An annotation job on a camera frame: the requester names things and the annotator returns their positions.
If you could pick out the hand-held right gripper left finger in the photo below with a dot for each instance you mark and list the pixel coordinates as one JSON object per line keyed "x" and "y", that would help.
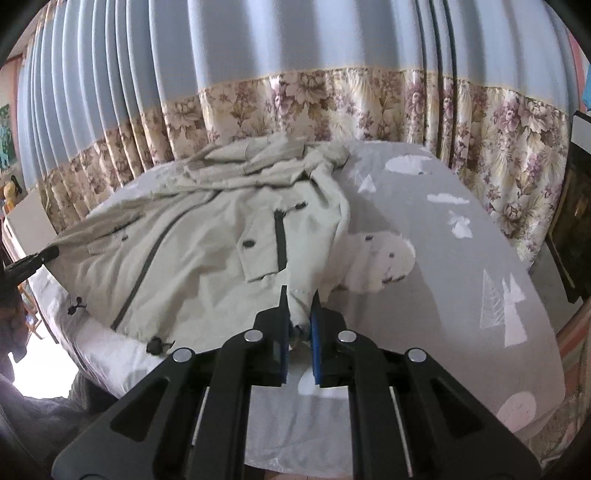
{"x": 280, "y": 350}

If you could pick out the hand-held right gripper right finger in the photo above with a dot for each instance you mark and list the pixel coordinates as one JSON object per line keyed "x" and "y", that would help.
{"x": 317, "y": 350}

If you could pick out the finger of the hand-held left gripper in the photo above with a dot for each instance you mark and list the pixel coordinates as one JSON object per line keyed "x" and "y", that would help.
{"x": 32, "y": 264}

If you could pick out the beige zip jacket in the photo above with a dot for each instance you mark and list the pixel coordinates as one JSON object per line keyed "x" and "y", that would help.
{"x": 198, "y": 258}

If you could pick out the white panel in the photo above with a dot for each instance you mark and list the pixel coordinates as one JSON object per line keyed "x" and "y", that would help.
{"x": 30, "y": 221}

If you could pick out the yellow toy figure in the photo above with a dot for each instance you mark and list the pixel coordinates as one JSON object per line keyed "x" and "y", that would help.
{"x": 11, "y": 196}

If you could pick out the grey animal print blanket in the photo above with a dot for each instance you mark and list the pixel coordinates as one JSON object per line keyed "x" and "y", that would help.
{"x": 438, "y": 277}

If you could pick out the dark cloth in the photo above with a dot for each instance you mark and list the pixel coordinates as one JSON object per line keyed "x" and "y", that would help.
{"x": 41, "y": 415}

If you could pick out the dark framed cabinet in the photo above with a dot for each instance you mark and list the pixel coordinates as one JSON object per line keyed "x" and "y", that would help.
{"x": 570, "y": 221}

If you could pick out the blue curtain with floral border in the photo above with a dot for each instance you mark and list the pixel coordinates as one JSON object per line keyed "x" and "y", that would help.
{"x": 300, "y": 41}

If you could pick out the wall poster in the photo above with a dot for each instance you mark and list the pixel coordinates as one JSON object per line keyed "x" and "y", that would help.
{"x": 8, "y": 138}

